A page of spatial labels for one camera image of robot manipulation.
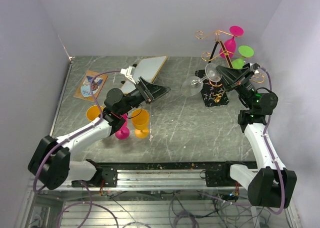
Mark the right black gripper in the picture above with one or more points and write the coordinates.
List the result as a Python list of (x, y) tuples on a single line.
[(234, 77)]

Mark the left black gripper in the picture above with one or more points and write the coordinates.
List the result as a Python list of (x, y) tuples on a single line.
[(151, 91)]

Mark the yellow wine glass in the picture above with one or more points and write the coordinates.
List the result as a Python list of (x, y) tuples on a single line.
[(140, 121), (94, 112)]

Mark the clear wine glass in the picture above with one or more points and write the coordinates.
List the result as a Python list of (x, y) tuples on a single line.
[(194, 84)]

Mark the pink wine glass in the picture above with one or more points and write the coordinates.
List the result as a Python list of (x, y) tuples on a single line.
[(124, 131), (230, 45)]

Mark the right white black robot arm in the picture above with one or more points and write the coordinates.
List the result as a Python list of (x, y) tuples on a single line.
[(273, 184)]

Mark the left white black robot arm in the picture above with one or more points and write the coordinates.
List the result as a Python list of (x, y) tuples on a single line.
[(52, 163)]

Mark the green wine glass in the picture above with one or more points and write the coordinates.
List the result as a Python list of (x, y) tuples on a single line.
[(244, 52)]

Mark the yellow framed whiteboard tablet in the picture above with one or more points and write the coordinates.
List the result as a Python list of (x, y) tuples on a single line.
[(147, 68)]

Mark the orange picture book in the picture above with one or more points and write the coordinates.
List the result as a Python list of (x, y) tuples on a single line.
[(84, 89)]

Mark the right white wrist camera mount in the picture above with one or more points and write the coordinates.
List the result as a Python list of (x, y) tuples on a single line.
[(254, 68)]

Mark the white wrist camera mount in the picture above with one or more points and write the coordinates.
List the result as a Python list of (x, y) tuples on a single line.
[(129, 74), (254, 68)]

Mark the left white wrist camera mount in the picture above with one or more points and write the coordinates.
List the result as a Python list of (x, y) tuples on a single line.
[(129, 74)]

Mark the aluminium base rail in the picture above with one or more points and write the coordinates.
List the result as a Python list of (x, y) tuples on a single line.
[(143, 176)]

